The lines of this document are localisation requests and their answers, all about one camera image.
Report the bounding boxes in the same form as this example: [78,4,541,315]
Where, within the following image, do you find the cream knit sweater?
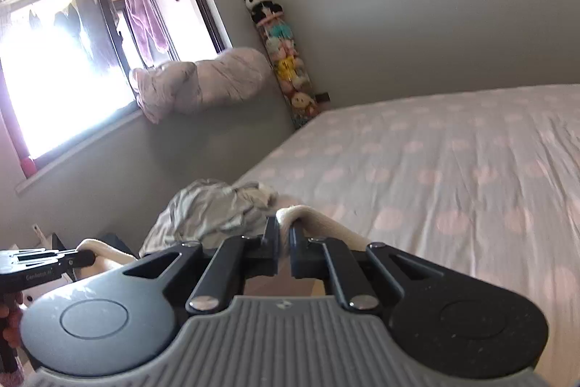
[76,205,370,280]

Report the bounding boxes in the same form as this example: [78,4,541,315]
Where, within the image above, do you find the left hand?
[1,292,24,373]

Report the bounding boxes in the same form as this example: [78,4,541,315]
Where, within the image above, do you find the grey crumpled garment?
[138,179,277,257]

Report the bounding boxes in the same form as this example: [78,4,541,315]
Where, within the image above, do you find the pink polka dot bed sheet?
[245,85,579,386]

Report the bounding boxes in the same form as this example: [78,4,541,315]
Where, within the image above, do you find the pink rolled duvet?
[130,47,272,124]

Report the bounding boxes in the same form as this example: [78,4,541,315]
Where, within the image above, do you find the purple hanging garment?
[124,0,169,64]

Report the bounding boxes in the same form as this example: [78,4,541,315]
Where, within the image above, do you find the plush toy storage tube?
[256,10,319,129]

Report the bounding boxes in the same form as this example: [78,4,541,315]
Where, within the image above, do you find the panda plush toy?
[244,0,283,25]

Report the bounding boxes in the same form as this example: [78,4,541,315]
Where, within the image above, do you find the window with dark frame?
[1,0,227,177]

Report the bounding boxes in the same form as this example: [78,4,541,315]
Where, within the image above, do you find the black wall socket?
[316,92,330,103]

